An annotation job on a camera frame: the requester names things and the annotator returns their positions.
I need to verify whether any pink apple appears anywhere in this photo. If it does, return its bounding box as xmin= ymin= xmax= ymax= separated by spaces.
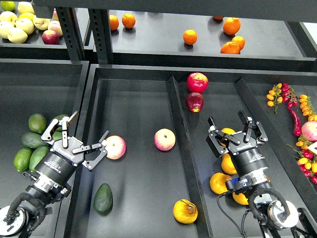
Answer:
xmin=154 ymin=128 xmax=176 ymax=151
xmin=105 ymin=135 xmax=126 ymax=160

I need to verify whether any orange cherry tomato bunch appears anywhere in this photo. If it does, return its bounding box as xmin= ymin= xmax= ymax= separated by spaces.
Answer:
xmin=266 ymin=83 xmax=283 ymax=114

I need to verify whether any yellow pear top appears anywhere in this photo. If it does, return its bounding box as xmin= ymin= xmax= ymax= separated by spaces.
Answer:
xmin=221 ymin=127 xmax=235 ymax=135

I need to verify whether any orange behind post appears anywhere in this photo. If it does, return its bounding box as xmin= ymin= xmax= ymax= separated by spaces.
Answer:
xmin=109 ymin=14 xmax=119 ymax=31

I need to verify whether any bright red apple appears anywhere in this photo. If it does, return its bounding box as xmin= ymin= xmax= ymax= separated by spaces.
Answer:
xmin=186 ymin=72 xmax=209 ymax=94

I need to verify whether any orange shelf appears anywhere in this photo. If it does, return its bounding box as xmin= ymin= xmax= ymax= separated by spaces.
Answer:
xmin=232 ymin=36 xmax=246 ymax=50
xmin=183 ymin=29 xmax=198 ymax=45
xmin=220 ymin=41 xmax=240 ymax=54

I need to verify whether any green avocado lower middle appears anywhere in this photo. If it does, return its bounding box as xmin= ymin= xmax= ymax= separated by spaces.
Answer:
xmin=29 ymin=146 xmax=50 ymax=172

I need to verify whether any pale yellow apple front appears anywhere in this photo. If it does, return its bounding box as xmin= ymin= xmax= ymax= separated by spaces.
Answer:
xmin=7 ymin=28 xmax=28 ymax=44

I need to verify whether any yellow pear with stem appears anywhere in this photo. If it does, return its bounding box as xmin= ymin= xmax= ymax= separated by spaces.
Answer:
xmin=173 ymin=199 xmax=198 ymax=224

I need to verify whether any dark green avocado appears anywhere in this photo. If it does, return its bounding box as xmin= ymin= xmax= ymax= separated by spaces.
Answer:
xmin=93 ymin=183 xmax=113 ymax=215

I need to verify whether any orange centre shelf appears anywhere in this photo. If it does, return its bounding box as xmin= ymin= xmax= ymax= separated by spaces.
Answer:
xmin=183 ymin=29 xmax=198 ymax=45

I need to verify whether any pink apple right edge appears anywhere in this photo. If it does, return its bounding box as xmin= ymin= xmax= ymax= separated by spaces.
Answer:
xmin=302 ymin=121 xmax=317 ymax=142

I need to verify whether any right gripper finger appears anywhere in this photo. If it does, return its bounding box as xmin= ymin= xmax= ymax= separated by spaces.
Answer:
xmin=238 ymin=110 xmax=268 ymax=144
xmin=206 ymin=117 xmax=241 ymax=158

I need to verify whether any black centre tray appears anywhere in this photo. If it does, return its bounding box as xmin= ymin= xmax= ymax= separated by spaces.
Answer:
xmin=66 ymin=64 xmax=317 ymax=238

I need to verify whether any yellow pear lower centre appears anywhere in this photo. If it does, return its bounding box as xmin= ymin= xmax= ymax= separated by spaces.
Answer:
xmin=232 ymin=192 xmax=249 ymax=205

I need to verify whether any black shelf post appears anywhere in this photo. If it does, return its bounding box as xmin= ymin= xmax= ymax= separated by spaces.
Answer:
xmin=88 ymin=8 xmax=114 ymax=64

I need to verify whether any red apple on shelf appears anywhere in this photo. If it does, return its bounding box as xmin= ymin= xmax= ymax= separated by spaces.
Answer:
xmin=42 ymin=30 xmax=60 ymax=45

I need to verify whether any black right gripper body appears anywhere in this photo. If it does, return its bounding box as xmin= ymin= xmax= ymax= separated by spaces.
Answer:
xmin=228 ymin=131 xmax=268 ymax=177

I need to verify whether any red chili pepper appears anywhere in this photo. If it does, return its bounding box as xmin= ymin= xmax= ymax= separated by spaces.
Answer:
xmin=287 ymin=102 xmax=302 ymax=137

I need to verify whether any green avocado top left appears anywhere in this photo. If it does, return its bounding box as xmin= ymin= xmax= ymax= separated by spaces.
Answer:
xmin=28 ymin=114 xmax=47 ymax=134

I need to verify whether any white label card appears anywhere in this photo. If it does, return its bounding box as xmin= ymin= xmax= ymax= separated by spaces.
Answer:
xmin=307 ymin=142 xmax=317 ymax=155

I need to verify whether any yellow pear lower left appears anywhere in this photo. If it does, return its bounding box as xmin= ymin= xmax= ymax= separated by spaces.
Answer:
xmin=210 ymin=173 xmax=232 ymax=194

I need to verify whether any large orange upper right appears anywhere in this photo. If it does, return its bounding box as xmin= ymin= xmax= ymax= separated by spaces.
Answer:
xmin=222 ymin=17 xmax=241 ymax=35

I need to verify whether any dark red apple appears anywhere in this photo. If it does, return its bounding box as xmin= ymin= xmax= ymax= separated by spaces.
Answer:
xmin=185 ymin=92 xmax=204 ymax=113

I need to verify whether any black tray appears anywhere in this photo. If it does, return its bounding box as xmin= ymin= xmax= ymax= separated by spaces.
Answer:
xmin=0 ymin=58 xmax=90 ymax=238
xmin=66 ymin=64 xmax=317 ymax=238

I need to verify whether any yellow pear middle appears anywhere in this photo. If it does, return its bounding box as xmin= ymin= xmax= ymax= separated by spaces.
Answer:
xmin=221 ymin=154 xmax=237 ymax=175

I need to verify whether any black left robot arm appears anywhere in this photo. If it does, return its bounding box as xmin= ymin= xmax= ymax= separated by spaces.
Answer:
xmin=0 ymin=112 xmax=109 ymax=238

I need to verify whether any pink apple left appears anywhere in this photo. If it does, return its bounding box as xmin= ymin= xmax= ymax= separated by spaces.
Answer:
xmin=105 ymin=135 xmax=126 ymax=160

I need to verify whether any green avocado middle right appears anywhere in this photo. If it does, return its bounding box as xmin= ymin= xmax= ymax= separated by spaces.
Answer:
xmin=53 ymin=131 xmax=62 ymax=141

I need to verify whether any mixed cherry tomatoes lower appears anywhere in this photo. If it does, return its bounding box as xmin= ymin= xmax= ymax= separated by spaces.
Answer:
xmin=287 ymin=134 xmax=317 ymax=184

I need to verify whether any black left tray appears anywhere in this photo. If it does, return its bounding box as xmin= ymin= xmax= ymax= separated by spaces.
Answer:
xmin=0 ymin=58 xmax=90 ymax=238

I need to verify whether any black upper shelf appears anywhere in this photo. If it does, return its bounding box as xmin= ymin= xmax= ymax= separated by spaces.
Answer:
xmin=111 ymin=11 xmax=317 ymax=72

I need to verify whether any red cherry tomato bunch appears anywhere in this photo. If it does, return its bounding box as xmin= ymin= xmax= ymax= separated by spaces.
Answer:
xmin=281 ymin=83 xmax=298 ymax=108

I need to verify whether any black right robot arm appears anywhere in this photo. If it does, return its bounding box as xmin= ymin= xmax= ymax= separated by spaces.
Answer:
xmin=206 ymin=111 xmax=317 ymax=238

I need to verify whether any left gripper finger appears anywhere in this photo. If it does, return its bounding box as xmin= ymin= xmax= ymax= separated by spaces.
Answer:
xmin=71 ymin=130 xmax=109 ymax=172
xmin=41 ymin=110 xmax=80 ymax=149

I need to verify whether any dark avocado middle left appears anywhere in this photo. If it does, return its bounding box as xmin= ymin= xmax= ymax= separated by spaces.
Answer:
xmin=21 ymin=132 xmax=47 ymax=149

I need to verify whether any green avocado top right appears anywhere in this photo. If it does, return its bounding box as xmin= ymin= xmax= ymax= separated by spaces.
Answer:
xmin=52 ymin=114 xmax=69 ymax=132

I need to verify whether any orange front right shelf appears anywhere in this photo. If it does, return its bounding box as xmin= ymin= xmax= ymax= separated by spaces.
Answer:
xmin=220 ymin=41 xmax=240 ymax=54

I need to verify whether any orange tomato bunch right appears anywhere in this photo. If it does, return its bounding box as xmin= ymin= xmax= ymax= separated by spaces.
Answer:
xmin=299 ymin=94 xmax=317 ymax=121

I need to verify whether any pink apple centre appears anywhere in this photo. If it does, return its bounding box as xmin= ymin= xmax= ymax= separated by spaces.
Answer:
xmin=154 ymin=128 xmax=176 ymax=151

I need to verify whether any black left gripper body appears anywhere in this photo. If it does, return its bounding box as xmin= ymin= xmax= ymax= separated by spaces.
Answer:
xmin=35 ymin=137 xmax=84 ymax=184

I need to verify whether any bright green avocado bottom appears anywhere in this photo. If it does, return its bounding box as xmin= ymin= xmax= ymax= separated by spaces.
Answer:
xmin=13 ymin=147 xmax=33 ymax=172

